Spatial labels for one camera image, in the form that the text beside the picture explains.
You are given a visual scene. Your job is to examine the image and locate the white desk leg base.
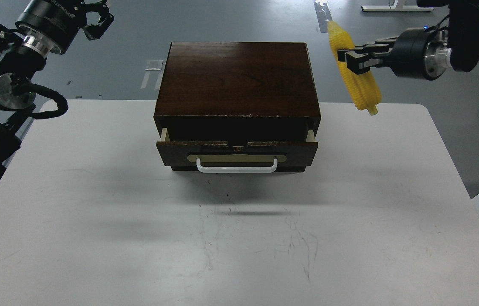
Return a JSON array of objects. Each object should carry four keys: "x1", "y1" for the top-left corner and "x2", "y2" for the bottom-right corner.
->
[{"x1": 360, "y1": 0, "x2": 434, "y2": 12}]

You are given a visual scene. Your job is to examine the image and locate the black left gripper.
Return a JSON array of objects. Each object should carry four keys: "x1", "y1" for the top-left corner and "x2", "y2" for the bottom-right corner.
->
[{"x1": 15, "y1": 0, "x2": 114, "y2": 55}]

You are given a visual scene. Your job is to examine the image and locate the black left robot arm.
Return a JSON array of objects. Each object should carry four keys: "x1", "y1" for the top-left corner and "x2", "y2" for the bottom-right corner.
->
[{"x1": 0, "y1": 0, "x2": 114, "y2": 179}]

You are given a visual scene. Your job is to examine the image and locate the yellow corn cob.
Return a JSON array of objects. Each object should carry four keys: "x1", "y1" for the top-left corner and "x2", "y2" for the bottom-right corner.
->
[{"x1": 327, "y1": 21, "x2": 382, "y2": 116}]

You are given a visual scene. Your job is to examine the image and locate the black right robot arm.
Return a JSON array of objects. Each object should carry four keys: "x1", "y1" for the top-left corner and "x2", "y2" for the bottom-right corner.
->
[{"x1": 327, "y1": 0, "x2": 479, "y2": 116}]

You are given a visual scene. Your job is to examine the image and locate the grey floor tape strip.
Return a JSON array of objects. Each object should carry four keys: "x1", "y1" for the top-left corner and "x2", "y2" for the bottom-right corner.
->
[{"x1": 313, "y1": 0, "x2": 335, "y2": 34}]

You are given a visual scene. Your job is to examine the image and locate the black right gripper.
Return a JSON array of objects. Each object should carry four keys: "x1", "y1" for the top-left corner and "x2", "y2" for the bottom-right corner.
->
[{"x1": 337, "y1": 28, "x2": 437, "y2": 81}]

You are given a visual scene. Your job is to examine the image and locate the white floor tape marks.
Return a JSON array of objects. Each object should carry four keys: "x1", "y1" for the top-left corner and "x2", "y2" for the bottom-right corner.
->
[{"x1": 140, "y1": 59, "x2": 165, "y2": 91}]

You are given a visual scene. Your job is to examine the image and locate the dark wooden drawer cabinet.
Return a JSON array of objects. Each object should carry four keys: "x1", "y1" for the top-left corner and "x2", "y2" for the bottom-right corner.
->
[{"x1": 153, "y1": 41, "x2": 323, "y2": 173}]

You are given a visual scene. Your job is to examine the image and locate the wooden drawer with white handle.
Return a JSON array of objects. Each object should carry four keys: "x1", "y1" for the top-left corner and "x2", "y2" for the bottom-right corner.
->
[{"x1": 156, "y1": 128, "x2": 319, "y2": 173}]

